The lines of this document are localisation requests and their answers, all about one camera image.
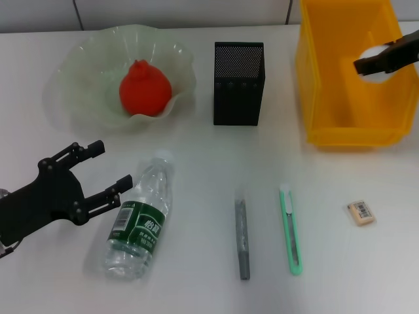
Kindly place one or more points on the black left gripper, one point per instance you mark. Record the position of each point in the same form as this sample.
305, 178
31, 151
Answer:
52, 196

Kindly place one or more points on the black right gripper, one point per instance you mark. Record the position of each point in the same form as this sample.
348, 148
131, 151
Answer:
407, 52

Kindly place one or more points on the white paper ball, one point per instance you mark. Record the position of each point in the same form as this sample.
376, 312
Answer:
373, 54

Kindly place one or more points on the clear green-label water bottle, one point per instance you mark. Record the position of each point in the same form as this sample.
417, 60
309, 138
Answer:
140, 216

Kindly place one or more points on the orange toy fruit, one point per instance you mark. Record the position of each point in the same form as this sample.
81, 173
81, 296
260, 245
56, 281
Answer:
145, 88

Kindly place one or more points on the grey pen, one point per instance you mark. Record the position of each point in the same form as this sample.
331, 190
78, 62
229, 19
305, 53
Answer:
242, 229

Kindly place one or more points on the beige eraser with barcode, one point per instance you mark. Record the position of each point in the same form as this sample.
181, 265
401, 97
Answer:
361, 213

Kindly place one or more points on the green utility knife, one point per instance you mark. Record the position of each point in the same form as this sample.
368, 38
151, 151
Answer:
291, 235

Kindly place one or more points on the translucent green fruit plate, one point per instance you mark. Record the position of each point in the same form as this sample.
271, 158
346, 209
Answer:
82, 81

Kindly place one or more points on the black mesh pen holder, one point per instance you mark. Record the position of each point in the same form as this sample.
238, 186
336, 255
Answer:
237, 95

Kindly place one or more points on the yellow plastic bin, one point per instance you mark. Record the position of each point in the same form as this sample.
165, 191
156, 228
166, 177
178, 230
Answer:
343, 114

